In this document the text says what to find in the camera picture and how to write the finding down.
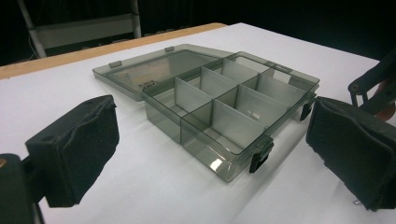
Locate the grey metal stand frame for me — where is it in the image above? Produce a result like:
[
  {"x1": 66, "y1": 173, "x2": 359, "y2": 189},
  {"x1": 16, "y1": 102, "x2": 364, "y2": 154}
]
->
[{"x1": 17, "y1": 0, "x2": 143, "y2": 59}]

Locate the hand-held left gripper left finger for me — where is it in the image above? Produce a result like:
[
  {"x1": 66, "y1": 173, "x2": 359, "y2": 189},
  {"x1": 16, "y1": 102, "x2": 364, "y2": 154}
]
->
[{"x1": 25, "y1": 94, "x2": 120, "y2": 208}]

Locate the smoky clear plastic compartment box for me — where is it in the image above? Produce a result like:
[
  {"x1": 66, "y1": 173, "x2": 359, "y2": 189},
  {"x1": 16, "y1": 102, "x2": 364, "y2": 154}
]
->
[{"x1": 92, "y1": 43, "x2": 320, "y2": 184}]

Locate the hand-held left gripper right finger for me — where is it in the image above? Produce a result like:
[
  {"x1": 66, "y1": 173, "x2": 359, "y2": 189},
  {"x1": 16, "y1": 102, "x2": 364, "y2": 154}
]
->
[{"x1": 305, "y1": 96, "x2": 396, "y2": 212}]

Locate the white board sheet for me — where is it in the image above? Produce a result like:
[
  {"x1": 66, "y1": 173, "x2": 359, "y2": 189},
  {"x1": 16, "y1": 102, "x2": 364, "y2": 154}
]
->
[{"x1": 0, "y1": 21, "x2": 396, "y2": 224}]

